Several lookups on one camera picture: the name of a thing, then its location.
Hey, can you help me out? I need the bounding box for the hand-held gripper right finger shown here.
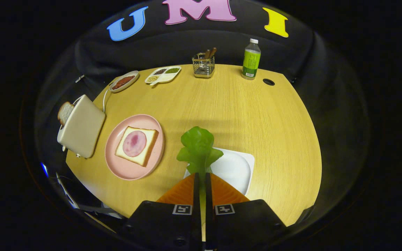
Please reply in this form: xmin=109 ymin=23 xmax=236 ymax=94
xmin=205 ymin=173 xmax=289 ymax=251

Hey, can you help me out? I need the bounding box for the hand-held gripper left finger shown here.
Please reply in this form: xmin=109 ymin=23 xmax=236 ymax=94
xmin=119 ymin=173 xmax=201 ymax=251

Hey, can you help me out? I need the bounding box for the green lettuce leaf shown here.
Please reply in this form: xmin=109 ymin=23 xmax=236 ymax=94
xmin=177 ymin=126 xmax=224 ymax=182

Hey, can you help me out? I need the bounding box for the plain bread slice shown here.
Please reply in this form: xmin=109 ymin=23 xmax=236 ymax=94
xmin=57 ymin=101 xmax=75 ymax=126

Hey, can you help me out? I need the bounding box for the white square plate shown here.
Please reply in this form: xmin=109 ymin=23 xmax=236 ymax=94
xmin=184 ymin=147 xmax=255 ymax=196

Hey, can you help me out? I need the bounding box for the pink round plate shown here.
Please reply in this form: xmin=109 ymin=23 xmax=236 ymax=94
xmin=105 ymin=114 xmax=165 ymax=181

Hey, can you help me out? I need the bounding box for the pink ham slice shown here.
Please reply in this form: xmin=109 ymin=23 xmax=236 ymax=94
xmin=122 ymin=131 xmax=148 ymax=157

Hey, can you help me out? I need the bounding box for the toast slice under ham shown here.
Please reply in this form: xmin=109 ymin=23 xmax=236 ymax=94
xmin=115 ymin=126 xmax=159 ymax=167

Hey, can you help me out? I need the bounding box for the white toaster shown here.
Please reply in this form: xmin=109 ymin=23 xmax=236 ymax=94
xmin=57 ymin=94 xmax=106 ymax=159

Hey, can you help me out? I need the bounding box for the white round plate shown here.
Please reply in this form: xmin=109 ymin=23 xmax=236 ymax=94
xmin=109 ymin=70 xmax=140 ymax=93

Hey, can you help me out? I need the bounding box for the white divided bean dish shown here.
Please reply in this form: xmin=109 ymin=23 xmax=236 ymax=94
xmin=144 ymin=66 xmax=182 ymax=86

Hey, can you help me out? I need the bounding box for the red meat piece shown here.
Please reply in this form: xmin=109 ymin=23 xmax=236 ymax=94
xmin=112 ymin=75 xmax=136 ymax=90

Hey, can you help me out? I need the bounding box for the green label drink bottle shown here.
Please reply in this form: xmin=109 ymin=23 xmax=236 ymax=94
xmin=241 ymin=38 xmax=262 ymax=81

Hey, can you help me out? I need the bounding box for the black backdrop cloth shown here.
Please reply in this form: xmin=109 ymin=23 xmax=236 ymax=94
xmin=35 ymin=0 xmax=365 ymax=147

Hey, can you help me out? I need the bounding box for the white toaster cable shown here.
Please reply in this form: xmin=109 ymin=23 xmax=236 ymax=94
xmin=102 ymin=89 xmax=113 ymax=113

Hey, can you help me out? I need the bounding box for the wire mesh utensil holder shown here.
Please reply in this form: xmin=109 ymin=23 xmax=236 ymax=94
xmin=192 ymin=52 xmax=216 ymax=78

